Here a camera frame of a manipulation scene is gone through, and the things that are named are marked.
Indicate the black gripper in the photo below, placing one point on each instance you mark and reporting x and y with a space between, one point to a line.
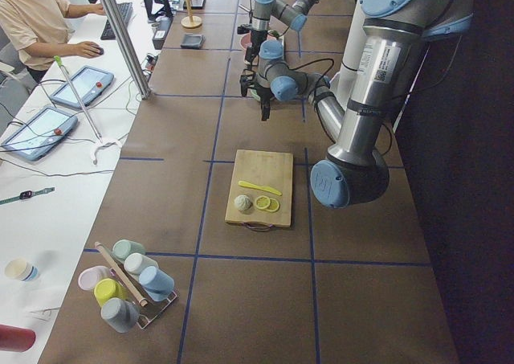
254 47
263 95

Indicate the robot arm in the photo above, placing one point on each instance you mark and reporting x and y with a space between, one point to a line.
353 109
293 16

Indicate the pink bowl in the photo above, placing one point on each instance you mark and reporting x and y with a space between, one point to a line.
245 41

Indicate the bamboo cutting board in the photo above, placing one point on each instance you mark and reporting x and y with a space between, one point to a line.
264 168

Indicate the grey folded cloth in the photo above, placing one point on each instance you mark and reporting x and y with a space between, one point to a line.
192 41

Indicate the wooden mug tree stand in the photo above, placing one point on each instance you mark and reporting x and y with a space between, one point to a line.
191 21

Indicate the black framed tray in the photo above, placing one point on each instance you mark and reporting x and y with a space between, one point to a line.
197 4

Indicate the yellow plastic knife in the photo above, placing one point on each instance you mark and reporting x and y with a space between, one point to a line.
253 186

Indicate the black box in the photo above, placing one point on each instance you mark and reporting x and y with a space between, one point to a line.
160 30

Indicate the lemon slice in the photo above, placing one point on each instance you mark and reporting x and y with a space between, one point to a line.
274 206
262 202

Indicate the white steamed bun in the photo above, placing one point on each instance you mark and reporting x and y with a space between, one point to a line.
243 203

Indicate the long reacher stick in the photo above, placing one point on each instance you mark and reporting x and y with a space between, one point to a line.
101 141

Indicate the far teach pendant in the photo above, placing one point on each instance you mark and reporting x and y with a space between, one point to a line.
89 82

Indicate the teach pendant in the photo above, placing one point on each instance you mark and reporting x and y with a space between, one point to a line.
42 133
89 82

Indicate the seated person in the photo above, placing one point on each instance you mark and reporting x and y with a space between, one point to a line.
38 30

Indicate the near teach pendant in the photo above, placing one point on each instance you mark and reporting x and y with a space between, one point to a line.
42 133

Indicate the cup rack with cups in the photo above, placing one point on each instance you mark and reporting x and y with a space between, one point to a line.
129 287

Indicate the smartwatch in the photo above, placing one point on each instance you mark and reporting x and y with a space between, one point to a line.
27 194

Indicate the paper cup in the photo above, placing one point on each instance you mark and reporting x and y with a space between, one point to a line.
21 269

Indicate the red cylinder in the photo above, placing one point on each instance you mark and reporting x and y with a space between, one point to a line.
16 339

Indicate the metal frame post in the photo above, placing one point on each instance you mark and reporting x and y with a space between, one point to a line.
126 47

